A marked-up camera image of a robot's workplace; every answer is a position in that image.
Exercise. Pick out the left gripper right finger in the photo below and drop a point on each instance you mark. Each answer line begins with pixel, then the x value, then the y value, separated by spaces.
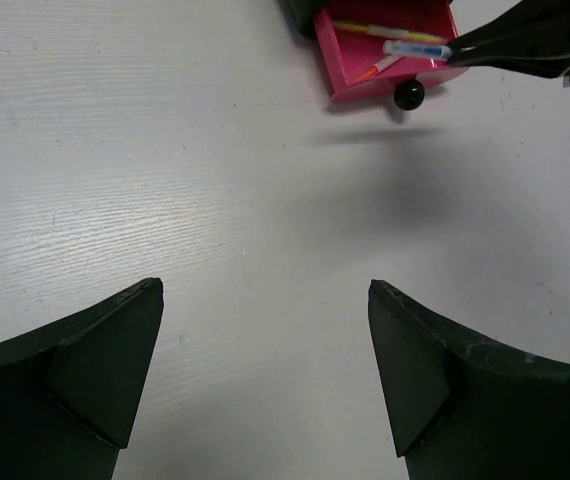
pixel 462 405

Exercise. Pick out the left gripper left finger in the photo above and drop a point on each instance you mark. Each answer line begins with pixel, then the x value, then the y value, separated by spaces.
pixel 70 390

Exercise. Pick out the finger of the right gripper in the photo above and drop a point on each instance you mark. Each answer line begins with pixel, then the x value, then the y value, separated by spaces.
pixel 527 28
pixel 532 60

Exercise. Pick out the blue white gel pen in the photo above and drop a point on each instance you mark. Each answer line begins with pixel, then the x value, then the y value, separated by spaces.
pixel 417 50

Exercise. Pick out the orange pink pen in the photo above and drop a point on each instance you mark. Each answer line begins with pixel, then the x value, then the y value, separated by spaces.
pixel 386 67

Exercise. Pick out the yellow blue pen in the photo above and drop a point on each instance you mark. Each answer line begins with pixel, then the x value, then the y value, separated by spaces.
pixel 387 32

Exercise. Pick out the black pink drawer organizer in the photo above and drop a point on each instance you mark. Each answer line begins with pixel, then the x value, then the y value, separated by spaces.
pixel 352 36

